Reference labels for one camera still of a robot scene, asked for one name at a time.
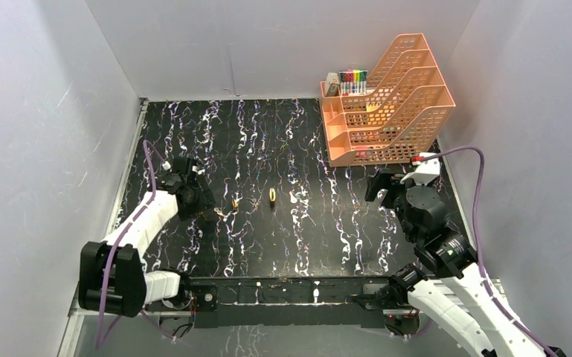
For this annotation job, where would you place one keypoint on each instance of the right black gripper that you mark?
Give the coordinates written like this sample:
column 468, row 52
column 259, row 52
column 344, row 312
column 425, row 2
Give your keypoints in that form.
column 383, row 180

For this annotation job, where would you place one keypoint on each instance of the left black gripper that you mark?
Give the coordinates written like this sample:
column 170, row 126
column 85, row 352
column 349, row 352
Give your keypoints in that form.
column 195, row 198

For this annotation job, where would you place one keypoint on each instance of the large brass padlock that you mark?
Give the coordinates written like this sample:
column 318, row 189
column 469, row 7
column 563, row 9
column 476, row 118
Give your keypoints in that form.
column 272, row 195

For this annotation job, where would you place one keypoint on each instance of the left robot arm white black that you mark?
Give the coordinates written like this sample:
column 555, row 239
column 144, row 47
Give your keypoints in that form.
column 111, row 277

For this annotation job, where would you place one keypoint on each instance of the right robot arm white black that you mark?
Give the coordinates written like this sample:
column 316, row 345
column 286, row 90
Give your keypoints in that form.
column 448, row 285

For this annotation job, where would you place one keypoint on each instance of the orange plastic file organizer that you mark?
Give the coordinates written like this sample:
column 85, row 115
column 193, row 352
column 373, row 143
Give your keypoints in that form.
column 406, row 105

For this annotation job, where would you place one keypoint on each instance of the coloured marker pen set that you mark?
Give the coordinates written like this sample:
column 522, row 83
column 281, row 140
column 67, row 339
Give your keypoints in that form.
column 353, row 82

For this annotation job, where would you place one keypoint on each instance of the grey eraser box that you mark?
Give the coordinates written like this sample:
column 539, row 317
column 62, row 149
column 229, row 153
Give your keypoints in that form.
column 332, row 85

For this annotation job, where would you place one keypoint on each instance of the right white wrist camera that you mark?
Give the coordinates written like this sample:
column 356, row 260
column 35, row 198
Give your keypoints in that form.
column 427, row 167

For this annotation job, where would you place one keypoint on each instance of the aluminium left side rail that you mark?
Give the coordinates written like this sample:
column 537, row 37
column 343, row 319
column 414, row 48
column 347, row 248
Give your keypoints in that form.
column 116, row 215

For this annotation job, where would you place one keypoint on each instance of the aluminium rail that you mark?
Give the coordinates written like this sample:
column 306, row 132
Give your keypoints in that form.
column 303, row 300
column 116, row 215

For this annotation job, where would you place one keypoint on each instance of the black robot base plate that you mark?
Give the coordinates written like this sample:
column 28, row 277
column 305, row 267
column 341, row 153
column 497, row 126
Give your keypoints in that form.
column 396, row 324

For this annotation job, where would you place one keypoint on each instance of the aluminium front rail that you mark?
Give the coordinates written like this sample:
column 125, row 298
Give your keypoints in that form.
column 303, row 300

